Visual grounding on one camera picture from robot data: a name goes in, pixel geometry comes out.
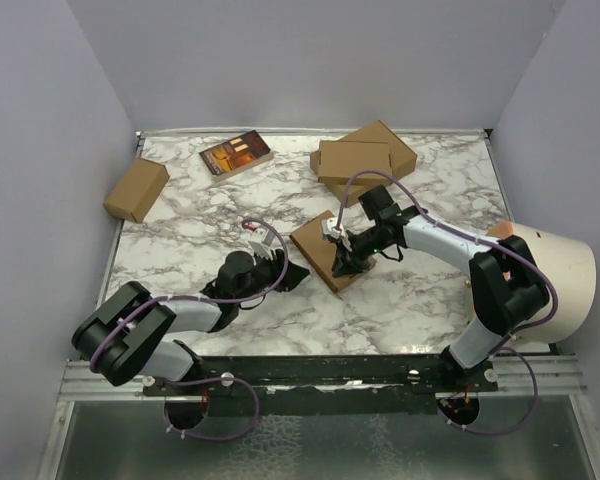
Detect small closed cardboard box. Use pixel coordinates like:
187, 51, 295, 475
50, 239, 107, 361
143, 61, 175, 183
103, 158, 170, 223

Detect dark orange book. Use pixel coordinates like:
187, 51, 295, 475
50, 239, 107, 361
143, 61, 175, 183
199, 130, 274, 183

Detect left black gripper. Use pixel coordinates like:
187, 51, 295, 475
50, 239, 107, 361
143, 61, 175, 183
236, 245, 310, 304

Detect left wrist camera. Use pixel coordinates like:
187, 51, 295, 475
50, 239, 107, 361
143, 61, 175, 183
242, 221, 275, 260

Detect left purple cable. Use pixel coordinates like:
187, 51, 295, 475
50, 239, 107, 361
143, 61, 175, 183
89, 217, 289, 441

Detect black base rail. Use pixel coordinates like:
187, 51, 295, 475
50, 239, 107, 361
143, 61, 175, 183
143, 354, 498, 416

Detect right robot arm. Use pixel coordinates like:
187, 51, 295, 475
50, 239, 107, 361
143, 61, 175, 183
321, 186, 553, 391

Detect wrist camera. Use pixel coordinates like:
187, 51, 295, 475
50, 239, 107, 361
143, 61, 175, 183
321, 216, 352, 252
242, 221, 275, 260

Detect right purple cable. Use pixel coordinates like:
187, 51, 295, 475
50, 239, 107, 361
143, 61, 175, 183
335, 169, 561, 435

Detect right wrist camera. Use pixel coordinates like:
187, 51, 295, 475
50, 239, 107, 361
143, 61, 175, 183
321, 216, 352, 252

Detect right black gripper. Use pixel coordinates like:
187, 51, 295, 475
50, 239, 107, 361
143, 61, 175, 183
332, 223, 391, 277

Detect purple cable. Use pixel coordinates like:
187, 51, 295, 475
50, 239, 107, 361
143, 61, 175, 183
335, 169, 561, 435
89, 217, 289, 441

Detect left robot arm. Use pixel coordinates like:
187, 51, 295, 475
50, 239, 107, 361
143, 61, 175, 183
71, 249, 310, 395

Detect white cylinder drum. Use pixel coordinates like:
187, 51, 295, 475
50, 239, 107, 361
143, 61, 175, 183
487, 220, 596, 343

